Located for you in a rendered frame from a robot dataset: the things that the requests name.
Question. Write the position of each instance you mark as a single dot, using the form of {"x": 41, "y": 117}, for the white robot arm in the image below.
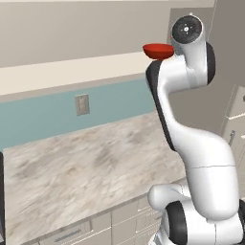
{"x": 207, "y": 159}

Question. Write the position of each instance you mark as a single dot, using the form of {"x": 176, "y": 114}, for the red bowl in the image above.
{"x": 157, "y": 50}

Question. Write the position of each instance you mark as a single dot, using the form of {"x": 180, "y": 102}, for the grey cupboard run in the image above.
{"x": 235, "y": 127}

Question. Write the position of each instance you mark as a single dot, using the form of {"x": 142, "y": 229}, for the black appliance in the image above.
{"x": 1, "y": 197}

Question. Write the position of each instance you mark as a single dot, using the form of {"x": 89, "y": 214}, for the grey wall outlet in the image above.
{"x": 82, "y": 104}

